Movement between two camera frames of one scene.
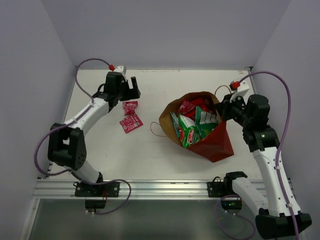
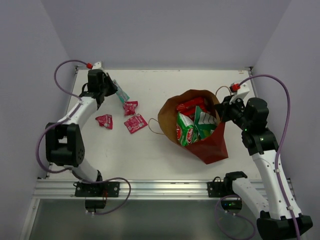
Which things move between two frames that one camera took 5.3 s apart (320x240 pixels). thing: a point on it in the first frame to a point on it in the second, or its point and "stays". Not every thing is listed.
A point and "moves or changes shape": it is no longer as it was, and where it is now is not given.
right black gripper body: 234,109 stays
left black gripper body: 130,92 to 109,84
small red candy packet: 129,107 stays
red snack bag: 188,107 stays
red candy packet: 131,123 moves or changes shape
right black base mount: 229,200 stays
